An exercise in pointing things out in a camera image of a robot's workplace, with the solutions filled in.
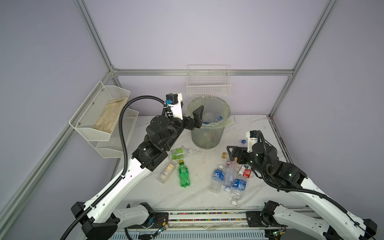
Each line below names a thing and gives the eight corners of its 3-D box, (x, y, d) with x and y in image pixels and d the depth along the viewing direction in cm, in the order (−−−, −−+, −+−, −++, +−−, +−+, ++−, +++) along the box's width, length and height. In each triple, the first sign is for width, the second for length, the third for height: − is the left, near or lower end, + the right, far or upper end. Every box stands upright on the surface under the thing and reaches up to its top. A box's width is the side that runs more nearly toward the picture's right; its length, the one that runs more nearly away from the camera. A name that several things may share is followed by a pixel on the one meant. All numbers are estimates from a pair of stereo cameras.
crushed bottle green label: (170, 162, 96) (169, 157, 92) (169, 155, 99) (167, 150, 95) (192, 156, 99) (192, 151, 95) (190, 149, 102) (190, 145, 98)
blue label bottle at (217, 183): (208, 191, 85) (209, 187, 80) (214, 167, 94) (215, 162, 90) (220, 195, 83) (221, 191, 79) (225, 170, 93) (227, 165, 88)
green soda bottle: (180, 188, 85) (179, 185, 82) (177, 164, 95) (177, 161, 91) (191, 186, 86) (190, 183, 82) (187, 162, 96) (186, 159, 92)
